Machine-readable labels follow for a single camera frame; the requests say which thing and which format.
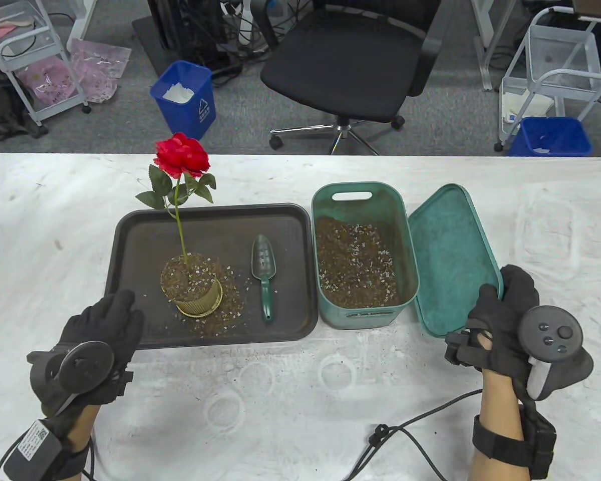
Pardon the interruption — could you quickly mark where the person's right hand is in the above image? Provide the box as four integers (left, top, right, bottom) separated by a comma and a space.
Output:
445, 265, 541, 401

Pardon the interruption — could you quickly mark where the person's left hand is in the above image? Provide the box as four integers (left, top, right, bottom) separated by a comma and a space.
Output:
28, 289, 145, 416

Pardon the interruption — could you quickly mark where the teal plastic bin lid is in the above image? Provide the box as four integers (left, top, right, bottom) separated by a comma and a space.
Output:
408, 183, 505, 337

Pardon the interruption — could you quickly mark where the brown potting mix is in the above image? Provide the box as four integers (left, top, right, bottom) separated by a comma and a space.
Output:
315, 215, 399, 309
160, 253, 246, 337

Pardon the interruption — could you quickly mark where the green plastic garden scoop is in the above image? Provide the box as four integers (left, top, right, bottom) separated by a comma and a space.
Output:
251, 234, 277, 323

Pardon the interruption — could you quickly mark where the red artificial rose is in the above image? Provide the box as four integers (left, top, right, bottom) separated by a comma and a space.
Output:
135, 132, 217, 271

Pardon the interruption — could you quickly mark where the gray left hand controller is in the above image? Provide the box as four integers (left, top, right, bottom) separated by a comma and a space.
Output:
28, 341, 133, 416

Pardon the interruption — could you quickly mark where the gray hand controller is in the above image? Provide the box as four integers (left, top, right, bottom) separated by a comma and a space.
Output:
28, 341, 133, 416
518, 306, 594, 401

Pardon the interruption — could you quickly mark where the gray right hand controller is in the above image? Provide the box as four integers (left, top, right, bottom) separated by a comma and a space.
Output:
518, 306, 594, 401

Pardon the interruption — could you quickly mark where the gold ribbed flower pot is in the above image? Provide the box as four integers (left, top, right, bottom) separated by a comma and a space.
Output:
161, 254, 224, 318

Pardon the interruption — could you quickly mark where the teal plastic storage bin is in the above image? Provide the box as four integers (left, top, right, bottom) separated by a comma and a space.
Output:
312, 182, 420, 330

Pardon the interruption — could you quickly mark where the blue plastic waste bin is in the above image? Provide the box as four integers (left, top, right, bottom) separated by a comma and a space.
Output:
507, 117, 592, 157

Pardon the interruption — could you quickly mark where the dark brown plastic tray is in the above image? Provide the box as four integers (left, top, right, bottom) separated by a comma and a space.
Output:
98, 203, 319, 350

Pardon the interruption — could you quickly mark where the blue bin with white paper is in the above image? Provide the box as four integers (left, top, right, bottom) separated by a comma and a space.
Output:
150, 60, 217, 142

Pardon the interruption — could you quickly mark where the dark backpack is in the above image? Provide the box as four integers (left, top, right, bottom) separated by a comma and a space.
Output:
0, 63, 49, 145

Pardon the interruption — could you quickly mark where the pink plastic bag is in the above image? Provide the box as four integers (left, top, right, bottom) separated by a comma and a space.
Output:
70, 39, 132, 104

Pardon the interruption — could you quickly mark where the white cart with white box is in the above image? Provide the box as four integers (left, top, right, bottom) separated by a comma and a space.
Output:
494, 8, 601, 152

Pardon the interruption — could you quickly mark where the white cart with pink bag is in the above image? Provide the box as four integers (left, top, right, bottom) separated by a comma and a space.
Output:
0, 0, 91, 127

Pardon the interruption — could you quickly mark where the black office chair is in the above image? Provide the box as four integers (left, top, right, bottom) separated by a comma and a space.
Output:
251, 0, 442, 155

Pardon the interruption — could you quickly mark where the black computer tower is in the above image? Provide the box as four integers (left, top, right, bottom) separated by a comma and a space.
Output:
147, 0, 231, 68

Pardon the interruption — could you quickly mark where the white power strip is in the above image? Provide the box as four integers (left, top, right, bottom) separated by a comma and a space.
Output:
220, 0, 253, 46

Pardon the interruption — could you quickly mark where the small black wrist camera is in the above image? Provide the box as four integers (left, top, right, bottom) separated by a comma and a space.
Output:
444, 330, 481, 369

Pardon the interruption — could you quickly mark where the right wrist strap with box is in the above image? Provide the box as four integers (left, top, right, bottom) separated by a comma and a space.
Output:
472, 401, 557, 480

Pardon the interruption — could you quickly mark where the wrist strap with box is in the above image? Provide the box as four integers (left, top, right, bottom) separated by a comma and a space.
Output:
3, 418, 91, 481
472, 401, 557, 480

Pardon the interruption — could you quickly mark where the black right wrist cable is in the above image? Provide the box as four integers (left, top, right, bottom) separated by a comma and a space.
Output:
348, 388, 483, 481

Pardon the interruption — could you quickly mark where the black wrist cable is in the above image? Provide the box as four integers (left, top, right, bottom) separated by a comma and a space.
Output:
0, 436, 98, 481
348, 388, 483, 481

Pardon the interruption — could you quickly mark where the left wrist strap with box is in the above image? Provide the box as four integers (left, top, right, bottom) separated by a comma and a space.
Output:
3, 418, 91, 481

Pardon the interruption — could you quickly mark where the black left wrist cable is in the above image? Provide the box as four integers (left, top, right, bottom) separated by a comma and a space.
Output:
0, 436, 98, 481

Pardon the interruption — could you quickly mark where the white table leg frame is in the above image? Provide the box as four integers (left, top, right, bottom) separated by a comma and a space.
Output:
67, 0, 98, 53
471, 0, 516, 92

